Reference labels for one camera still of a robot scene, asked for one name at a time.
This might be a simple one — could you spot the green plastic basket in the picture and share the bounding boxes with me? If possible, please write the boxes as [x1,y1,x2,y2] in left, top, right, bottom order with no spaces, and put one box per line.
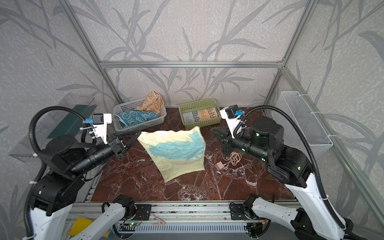
[179,98,222,131]

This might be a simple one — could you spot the green circuit board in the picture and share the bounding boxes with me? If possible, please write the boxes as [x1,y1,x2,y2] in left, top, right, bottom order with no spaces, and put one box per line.
[121,221,142,228]

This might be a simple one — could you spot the pink clothespin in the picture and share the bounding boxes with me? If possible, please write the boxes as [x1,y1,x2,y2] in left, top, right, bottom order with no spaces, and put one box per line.
[153,216,166,226]

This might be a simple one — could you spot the cream rabbit lettered towel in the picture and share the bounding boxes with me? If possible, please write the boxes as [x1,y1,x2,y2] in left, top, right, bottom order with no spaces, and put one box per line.
[183,108,218,124]

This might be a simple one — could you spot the teal patterned towel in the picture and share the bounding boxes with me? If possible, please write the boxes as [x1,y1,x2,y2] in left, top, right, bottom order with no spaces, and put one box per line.
[114,110,160,129]

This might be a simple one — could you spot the clear acrylic wall shelf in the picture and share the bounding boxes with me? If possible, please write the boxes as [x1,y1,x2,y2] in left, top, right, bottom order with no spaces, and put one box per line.
[9,94,97,163]

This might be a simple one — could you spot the yellow plastic scoop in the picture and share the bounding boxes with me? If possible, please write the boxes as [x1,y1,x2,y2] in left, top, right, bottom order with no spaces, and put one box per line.
[68,216,112,239]

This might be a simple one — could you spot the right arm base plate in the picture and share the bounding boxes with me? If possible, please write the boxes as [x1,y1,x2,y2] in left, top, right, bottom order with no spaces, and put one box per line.
[229,202,249,221]

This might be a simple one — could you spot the aluminium front rail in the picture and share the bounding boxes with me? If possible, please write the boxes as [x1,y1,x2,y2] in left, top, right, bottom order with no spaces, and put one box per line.
[66,201,252,223]

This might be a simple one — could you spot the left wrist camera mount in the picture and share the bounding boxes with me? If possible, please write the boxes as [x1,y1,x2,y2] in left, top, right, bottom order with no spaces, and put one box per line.
[80,114,112,144]

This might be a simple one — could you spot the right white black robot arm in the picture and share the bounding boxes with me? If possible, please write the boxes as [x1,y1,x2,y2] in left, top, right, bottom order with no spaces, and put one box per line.
[212,105,359,240]

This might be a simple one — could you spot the orange patterned towel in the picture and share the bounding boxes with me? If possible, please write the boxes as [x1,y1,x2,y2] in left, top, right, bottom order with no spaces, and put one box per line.
[135,91,164,117]

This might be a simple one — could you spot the white wire mesh basket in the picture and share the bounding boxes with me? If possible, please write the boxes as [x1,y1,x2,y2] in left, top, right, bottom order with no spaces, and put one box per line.
[271,91,333,159]

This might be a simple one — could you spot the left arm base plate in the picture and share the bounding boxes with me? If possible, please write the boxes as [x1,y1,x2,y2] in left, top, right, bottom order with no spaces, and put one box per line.
[132,204,152,221]

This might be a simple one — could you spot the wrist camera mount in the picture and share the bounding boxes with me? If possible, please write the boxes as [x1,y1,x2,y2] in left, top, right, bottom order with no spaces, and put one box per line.
[220,105,246,139]
[80,114,112,144]

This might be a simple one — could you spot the yellow and teal towel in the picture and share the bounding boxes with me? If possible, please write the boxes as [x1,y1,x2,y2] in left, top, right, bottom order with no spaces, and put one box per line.
[138,127,206,183]

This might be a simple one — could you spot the white plastic laundry basket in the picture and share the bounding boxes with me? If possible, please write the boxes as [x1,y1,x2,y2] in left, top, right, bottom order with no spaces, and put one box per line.
[112,98,167,133]

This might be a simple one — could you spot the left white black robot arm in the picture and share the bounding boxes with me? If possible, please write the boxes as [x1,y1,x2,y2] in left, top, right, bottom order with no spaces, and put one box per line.
[23,106,140,240]

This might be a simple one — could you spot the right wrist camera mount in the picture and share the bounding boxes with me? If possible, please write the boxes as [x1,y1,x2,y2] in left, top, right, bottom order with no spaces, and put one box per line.
[220,105,246,139]

